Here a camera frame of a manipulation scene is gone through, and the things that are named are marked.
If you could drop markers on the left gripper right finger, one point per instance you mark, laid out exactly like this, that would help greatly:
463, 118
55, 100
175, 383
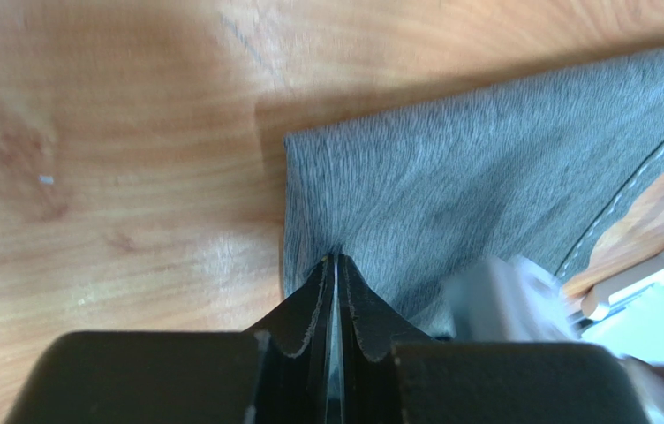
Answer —
369, 330

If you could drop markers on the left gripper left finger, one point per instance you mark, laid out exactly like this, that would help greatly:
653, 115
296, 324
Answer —
289, 354

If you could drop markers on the grey stitched cloth napkin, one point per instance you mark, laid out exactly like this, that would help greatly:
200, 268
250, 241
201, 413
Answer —
539, 167

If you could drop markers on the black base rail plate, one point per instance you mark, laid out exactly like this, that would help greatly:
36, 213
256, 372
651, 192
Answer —
625, 313

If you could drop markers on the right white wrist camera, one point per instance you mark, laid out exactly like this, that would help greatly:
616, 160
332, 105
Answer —
508, 301

